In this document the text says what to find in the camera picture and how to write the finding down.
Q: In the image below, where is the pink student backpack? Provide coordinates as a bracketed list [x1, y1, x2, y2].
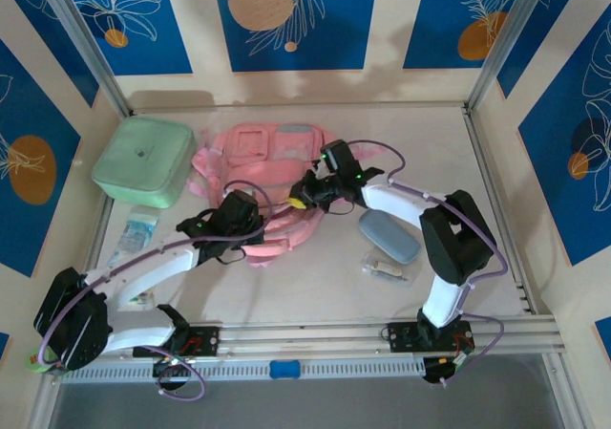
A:
[190, 121, 383, 270]

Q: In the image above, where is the grey blue pencil case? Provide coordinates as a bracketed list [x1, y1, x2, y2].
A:
[358, 208, 421, 264]

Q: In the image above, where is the clear pouch of pens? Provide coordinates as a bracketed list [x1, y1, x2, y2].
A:
[361, 251, 412, 285]

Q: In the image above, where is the mint green square lunch bag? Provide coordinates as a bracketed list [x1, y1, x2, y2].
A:
[92, 117, 200, 209]

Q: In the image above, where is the blue white tissue packet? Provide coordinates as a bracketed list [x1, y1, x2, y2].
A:
[107, 211, 159, 266]

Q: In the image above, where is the green tape roll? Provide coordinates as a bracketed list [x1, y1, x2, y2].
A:
[23, 347, 49, 374]

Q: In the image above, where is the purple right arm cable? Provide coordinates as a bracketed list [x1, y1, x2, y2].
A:
[341, 139, 508, 388]

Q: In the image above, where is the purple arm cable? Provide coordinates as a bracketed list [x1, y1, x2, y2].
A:
[341, 139, 508, 388]
[37, 180, 273, 401]

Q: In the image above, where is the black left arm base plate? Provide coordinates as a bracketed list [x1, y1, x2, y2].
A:
[132, 326, 221, 359]

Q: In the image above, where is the aluminium mounting rail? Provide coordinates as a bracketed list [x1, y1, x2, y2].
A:
[45, 316, 559, 356]

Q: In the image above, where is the grey slotted cable duct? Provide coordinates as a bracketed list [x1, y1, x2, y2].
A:
[61, 356, 426, 385]

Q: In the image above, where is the blue clip on duct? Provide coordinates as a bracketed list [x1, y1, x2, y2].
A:
[268, 359, 302, 381]

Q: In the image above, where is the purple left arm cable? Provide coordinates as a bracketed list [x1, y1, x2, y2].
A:
[37, 180, 273, 401]

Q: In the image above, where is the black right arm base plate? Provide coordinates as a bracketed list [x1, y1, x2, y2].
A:
[387, 321, 476, 354]

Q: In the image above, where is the aluminium frame post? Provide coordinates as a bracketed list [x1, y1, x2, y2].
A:
[35, 0, 133, 118]
[465, 0, 548, 115]

